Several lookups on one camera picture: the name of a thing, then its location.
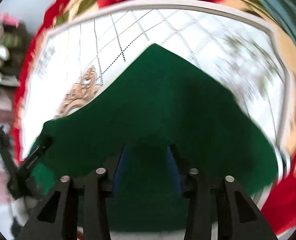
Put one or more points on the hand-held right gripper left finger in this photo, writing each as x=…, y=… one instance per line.
x=96, y=200

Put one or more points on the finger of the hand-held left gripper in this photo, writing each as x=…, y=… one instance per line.
x=36, y=155
x=4, y=152

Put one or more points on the bright pink cloth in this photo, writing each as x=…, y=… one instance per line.
x=10, y=21

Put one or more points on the olive puffer vest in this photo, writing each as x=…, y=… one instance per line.
x=11, y=40

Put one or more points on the blue velvet quilt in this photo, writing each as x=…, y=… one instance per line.
x=283, y=10

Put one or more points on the green and white varsity jacket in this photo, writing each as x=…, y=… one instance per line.
x=163, y=100

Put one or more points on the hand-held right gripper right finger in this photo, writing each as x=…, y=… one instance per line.
x=200, y=200

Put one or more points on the white diamond-pattern floral mat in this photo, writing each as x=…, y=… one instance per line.
x=163, y=25

